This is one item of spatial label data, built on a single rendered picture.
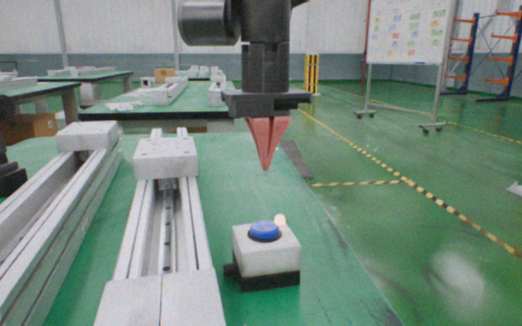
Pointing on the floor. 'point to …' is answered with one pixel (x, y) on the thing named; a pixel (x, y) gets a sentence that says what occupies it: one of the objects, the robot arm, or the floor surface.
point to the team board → (409, 41)
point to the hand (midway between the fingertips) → (265, 163)
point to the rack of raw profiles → (493, 57)
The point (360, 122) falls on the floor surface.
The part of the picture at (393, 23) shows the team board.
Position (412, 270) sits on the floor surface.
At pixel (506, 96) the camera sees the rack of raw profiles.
